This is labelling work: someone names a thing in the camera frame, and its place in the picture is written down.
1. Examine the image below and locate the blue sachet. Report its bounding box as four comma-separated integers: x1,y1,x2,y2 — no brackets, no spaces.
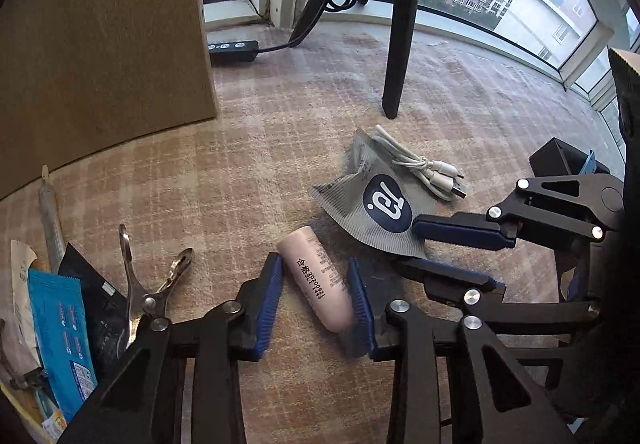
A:
27,268,98,420

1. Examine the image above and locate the cardboard box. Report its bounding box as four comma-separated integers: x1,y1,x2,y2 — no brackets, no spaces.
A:
0,0,221,200

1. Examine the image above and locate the white stick tube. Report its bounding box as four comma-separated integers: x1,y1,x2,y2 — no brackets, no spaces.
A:
37,165,68,275

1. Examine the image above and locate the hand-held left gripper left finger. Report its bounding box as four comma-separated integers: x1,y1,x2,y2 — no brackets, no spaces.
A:
56,251,287,444

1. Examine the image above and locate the silver metal clamp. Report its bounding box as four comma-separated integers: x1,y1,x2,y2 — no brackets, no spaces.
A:
117,223,195,360

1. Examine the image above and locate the grey packet black circle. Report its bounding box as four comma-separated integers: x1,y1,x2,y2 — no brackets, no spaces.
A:
309,128,431,260

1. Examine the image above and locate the white paper slip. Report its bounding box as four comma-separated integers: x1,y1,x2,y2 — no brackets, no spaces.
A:
7,239,43,365

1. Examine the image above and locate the pink tube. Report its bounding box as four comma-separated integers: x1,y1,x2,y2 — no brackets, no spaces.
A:
276,224,357,332

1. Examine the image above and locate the black container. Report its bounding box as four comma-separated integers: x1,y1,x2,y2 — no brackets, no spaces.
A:
529,137,626,185

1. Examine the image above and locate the short cream cable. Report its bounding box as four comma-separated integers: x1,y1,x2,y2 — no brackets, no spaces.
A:
372,124,471,202

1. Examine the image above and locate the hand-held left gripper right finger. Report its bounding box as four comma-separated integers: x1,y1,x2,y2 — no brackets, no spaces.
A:
346,255,577,444

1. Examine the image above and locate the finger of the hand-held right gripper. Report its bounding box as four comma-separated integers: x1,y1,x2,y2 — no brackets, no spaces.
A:
394,257,602,335
411,175,607,252

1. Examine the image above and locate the black tripod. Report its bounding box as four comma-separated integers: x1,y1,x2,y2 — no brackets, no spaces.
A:
290,0,426,120

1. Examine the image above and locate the black power strip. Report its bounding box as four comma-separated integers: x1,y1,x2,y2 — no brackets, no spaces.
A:
207,39,261,68

